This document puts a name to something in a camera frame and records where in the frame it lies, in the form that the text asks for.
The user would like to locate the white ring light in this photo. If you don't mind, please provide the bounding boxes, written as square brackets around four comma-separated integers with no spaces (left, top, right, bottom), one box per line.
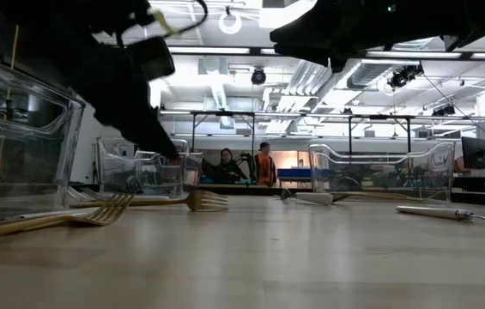
[218,11,244,36]

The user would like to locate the black metal gantry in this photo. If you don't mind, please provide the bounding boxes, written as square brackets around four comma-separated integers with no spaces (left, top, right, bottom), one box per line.
[190,110,414,156]

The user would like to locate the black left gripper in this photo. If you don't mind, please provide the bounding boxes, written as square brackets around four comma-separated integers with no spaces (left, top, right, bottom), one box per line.
[59,36,179,158]

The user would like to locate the black table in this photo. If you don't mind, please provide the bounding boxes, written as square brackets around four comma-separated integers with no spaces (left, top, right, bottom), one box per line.
[452,174,485,194]

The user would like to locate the black ceiling spotlight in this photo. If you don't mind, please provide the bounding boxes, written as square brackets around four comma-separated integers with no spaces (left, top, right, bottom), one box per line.
[250,67,268,86]

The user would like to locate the gold fork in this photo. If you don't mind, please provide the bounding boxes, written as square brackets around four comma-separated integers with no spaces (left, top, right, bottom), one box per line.
[0,191,135,242]
[331,191,426,203]
[70,189,230,213]

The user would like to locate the overhead LED light rail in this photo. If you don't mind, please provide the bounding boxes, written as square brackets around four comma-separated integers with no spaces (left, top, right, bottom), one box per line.
[167,45,485,61]

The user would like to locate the clear plastic bin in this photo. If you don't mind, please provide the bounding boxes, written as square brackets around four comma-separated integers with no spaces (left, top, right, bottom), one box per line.
[308,141,457,203]
[95,136,191,201]
[0,50,87,227]

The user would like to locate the small black track lights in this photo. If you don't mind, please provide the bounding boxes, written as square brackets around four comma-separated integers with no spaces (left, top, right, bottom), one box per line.
[432,104,457,118]

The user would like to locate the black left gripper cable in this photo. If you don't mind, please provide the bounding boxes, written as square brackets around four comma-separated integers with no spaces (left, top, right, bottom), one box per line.
[117,0,209,44]

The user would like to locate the black computer monitor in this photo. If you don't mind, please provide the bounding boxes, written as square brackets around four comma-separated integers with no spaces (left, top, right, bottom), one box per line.
[461,136,485,170]

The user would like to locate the yellow tape label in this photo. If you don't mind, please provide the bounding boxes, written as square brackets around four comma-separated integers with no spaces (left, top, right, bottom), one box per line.
[150,8,179,39]

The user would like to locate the black track light cluster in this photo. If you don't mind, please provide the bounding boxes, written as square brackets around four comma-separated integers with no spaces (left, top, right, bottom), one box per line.
[386,64,425,90]

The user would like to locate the black metal rig frame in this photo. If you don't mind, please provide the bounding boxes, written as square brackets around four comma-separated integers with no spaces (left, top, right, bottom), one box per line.
[0,0,485,207]

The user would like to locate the blue storage bin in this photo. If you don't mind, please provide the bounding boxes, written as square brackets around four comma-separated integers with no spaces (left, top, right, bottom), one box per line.
[276,167,312,179]

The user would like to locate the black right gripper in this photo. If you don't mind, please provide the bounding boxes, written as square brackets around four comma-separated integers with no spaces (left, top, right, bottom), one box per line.
[270,0,402,70]

